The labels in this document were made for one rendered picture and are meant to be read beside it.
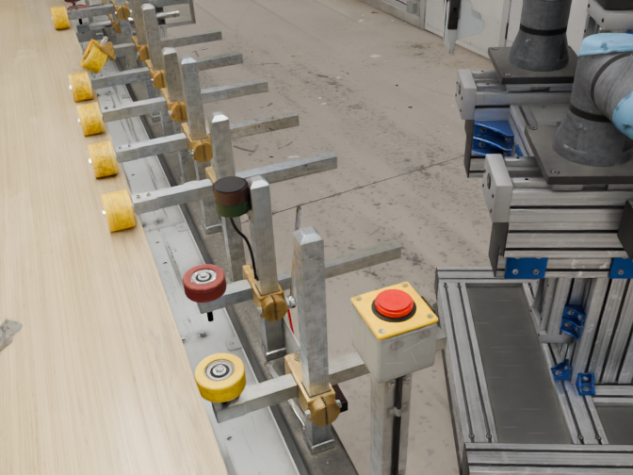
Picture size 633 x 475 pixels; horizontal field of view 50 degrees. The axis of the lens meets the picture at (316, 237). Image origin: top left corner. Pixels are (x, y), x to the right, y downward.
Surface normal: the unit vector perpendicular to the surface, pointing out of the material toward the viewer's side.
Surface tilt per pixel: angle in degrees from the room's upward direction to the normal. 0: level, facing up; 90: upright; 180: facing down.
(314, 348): 90
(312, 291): 90
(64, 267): 0
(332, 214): 0
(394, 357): 90
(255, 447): 0
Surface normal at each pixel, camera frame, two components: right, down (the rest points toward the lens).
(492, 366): -0.04, -0.82
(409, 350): 0.37, 0.52
